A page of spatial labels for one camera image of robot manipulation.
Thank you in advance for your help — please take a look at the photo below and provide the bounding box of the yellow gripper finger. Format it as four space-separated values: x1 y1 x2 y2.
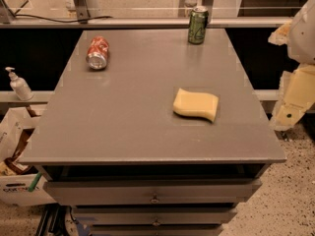
268 22 291 46
270 64 315 131

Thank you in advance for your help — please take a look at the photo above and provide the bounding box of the red coke can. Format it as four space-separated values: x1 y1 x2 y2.
86 36 109 70

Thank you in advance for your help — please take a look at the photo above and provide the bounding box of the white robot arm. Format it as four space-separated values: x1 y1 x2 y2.
268 0 315 131

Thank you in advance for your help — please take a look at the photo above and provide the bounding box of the green soda can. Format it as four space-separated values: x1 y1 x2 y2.
188 6 209 44

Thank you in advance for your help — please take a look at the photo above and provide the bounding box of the yellow sponge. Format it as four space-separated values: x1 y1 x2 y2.
173 88 219 122

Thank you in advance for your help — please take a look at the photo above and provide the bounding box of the top grey drawer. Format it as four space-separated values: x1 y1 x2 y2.
44 179 262 206

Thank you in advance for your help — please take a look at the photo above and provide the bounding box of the grey drawer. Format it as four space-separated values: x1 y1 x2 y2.
44 179 262 206
91 225 223 236
74 206 236 225

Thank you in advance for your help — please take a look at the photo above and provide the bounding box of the grey drawer cabinet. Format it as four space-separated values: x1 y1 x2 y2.
19 28 287 236

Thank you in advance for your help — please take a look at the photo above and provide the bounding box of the middle grey drawer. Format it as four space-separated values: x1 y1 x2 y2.
74 206 236 225

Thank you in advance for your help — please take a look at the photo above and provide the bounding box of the bottom grey drawer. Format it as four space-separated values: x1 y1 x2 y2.
91 225 223 236

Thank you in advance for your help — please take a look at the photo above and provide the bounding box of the white pump bottle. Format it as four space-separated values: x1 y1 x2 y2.
5 67 33 101

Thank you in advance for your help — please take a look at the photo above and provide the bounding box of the green marker pen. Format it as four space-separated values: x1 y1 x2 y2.
28 172 42 192

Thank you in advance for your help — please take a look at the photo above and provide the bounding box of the white cardboard box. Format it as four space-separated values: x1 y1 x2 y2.
0 104 54 207

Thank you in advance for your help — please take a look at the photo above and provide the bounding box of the grey metal rail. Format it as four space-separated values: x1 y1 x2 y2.
0 17 291 30

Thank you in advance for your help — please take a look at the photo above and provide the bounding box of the black cable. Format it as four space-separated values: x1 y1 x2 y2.
13 13 114 24

